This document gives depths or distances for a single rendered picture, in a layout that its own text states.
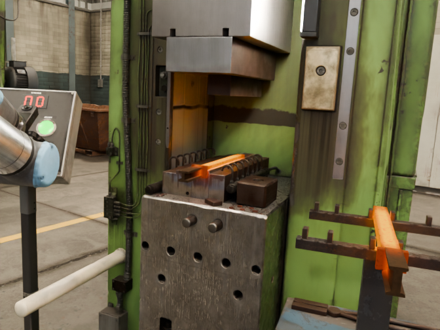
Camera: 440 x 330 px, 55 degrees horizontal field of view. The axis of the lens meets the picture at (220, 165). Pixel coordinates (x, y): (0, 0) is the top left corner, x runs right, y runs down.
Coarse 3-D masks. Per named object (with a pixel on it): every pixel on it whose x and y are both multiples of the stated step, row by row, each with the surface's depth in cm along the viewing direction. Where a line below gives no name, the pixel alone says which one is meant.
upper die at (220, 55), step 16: (176, 48) 118; (192, 48) 116; (208, 48) 114; (224, 48) 113; (240, 48) 118; (256, 48) 129; (176, 64) 119; (192, 64) 117; (208, 64) 115; (224, 64) 113; (240, 64) 119; (256, 64) 131; (272, 64) 147; (272, 80) 149
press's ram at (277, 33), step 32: (160, 0) 118; (192, 0) 114; (224, 0) 111; (256, 0) 110; (288, 0) 138; (160, 32) 119; (192, 32) 116; (224, 32) 113; (256, 32) 113; (288, 32) 142
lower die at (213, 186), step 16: (208, 160) 143; (256, 160) 147; (176, 176) 124; (208, 176) 120; (224, 176) 118; (240, 176) 129; (176, 192) 124; (192, 192) 122; (208, 192) 120; (224, 192) 118
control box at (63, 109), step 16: (16, 96) 129; (32, 96) 129; (48, 96) 130; (64, 96) 130; (48, 112) 128; (64, 112) 128; (80, 112) 136; (32, 128) 126; (64, 128) 126; (64, 144) 125; (64, 160) 123; (64, 176) 123
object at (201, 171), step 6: (228, 156) 142; (234, 156) 142; (240, 156) 145; (210, 162) 128; (216, 162) 129; (222, 162) 131; (228, 162) 135; (186, 168) 114; (192, 168) 115; (198, 168) 116; (204, 168) 118; (210, 168) 123; (186, 174) 111; (192, 174) 115; (198, 174) 118; (204, 174) 118; (180, 180) 111; (186, 180) 111; (192, 180) 113
